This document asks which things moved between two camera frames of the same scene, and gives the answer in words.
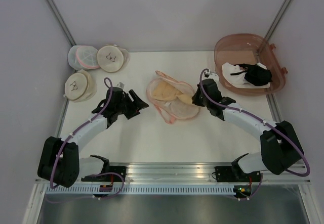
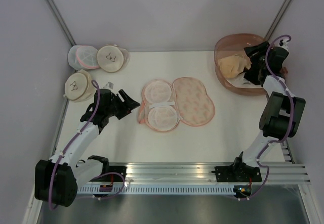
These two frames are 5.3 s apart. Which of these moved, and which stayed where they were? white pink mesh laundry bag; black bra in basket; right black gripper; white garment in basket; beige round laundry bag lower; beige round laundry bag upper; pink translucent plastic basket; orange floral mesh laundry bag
Moved: right black gripper; orange floral mesh laundry bag
Stayed: white pink mesh laundry bag; white garment in basket; pink translucent plastic basket; beige round laundry bag upper; beige round laundry bag lower; black bra in basket
